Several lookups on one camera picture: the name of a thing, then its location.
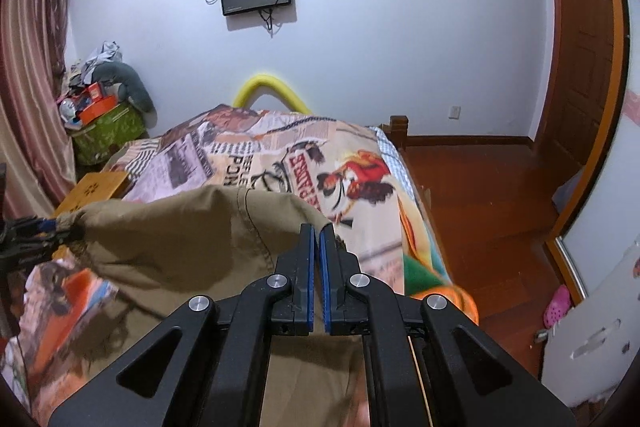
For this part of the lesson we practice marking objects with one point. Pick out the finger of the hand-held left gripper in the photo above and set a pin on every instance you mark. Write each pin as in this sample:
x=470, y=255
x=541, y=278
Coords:
x=30, y=249
x=46, y=225

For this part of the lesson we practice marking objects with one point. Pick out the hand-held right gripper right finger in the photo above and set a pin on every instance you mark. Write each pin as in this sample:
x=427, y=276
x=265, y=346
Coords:
x=326, y=279

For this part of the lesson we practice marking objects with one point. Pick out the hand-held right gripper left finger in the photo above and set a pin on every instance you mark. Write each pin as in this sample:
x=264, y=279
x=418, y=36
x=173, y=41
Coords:
x=310, y=279

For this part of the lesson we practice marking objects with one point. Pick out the khaki pants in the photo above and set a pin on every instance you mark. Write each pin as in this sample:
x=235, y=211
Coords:
x=175, y=242

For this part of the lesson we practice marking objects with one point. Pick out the wooden board with flower cutouts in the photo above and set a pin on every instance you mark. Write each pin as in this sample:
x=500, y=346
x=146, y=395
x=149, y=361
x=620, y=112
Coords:
x=95, y=189

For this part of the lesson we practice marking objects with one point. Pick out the bed with printed bedspread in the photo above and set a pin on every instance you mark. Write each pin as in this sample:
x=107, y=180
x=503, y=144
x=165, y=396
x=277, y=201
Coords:
x=350, y=177

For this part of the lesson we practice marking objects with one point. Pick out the green patterned storage box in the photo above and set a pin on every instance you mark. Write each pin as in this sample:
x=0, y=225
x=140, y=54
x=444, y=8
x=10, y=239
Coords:
x=107, y=132

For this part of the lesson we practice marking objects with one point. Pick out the orange cardboard box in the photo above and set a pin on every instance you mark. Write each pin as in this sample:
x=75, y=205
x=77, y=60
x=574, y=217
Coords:
x=95, y=109

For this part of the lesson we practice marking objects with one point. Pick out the blue checked bed sheet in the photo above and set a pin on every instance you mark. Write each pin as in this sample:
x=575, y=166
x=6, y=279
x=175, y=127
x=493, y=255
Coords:
x=397, y=167

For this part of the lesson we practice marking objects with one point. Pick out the pink striped curtain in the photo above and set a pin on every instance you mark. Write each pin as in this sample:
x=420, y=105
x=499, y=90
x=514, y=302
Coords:
x=30, y=57

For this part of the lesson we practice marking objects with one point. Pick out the pile of clothes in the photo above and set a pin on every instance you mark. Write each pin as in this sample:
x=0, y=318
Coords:
x=100, y=57

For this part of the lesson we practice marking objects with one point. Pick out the yellow foam tube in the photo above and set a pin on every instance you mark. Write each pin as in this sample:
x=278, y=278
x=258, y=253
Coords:
x=260, y=83

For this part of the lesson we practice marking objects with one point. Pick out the pink shoe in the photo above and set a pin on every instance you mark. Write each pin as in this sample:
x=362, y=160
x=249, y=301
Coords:
x=557, y=304

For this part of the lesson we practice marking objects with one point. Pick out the white panel with cutouts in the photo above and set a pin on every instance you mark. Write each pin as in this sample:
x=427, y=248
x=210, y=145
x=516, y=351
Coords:
x=595, y=332

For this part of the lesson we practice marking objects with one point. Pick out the wooden bed post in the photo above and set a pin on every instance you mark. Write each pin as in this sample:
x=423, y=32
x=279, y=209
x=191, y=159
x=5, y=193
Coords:
x=397, y=132

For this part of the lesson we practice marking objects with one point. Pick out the white wall socket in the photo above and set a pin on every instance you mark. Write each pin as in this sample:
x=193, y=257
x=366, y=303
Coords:
x=454, y=111

